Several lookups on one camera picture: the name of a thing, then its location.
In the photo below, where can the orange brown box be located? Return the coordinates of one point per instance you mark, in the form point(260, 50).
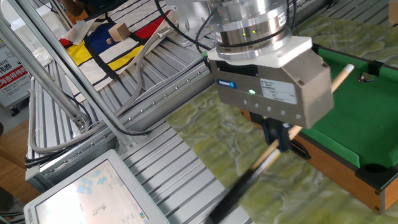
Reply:
point(79, 17)

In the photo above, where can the colour block patterned cloth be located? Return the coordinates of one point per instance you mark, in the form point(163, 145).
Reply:
point(96, 40)

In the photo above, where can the bare person forearm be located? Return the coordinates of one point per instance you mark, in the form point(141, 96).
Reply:
point(70, 6)

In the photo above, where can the aluminium diagonal frame strut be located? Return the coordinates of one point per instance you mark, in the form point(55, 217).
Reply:
point(37, 71)

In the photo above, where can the small wooden cube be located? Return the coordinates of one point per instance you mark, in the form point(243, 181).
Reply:
point(109, 40)

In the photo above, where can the aluminium frame post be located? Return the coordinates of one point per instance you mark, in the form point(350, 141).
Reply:
point(74, 73)

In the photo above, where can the dark red pool ball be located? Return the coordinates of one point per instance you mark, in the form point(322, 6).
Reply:
point(362, 77)

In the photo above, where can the mini green felt pool table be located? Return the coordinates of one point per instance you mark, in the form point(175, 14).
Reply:
point(363, 124)

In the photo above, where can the white sign red lettering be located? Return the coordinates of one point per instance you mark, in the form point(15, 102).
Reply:
point(12, 77)

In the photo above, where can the green marble pattern mat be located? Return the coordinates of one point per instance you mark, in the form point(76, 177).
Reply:
point(248, 155)

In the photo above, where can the white crumpled tissue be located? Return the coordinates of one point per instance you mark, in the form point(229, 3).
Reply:
point(43, 56)

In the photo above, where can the silver Schunk gripper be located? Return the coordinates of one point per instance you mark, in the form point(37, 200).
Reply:
point(311, 93)

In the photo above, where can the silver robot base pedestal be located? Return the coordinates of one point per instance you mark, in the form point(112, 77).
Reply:
point(189, 21)

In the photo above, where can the white touchscreen teach pendant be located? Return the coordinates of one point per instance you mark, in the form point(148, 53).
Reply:
point(93, 193)

